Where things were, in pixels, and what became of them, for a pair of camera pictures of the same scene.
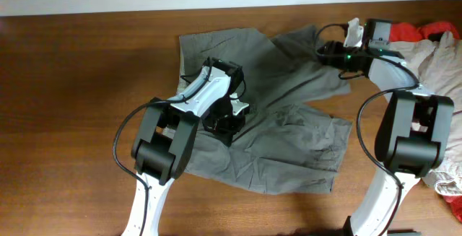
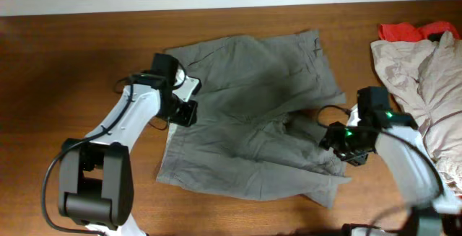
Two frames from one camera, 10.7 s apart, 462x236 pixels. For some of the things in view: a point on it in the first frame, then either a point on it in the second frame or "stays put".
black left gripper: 221,127 → 185,113
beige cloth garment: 437,66 stays put
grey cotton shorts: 282,143 stays put
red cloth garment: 410,32 stays put
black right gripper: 331,52 → 351,155
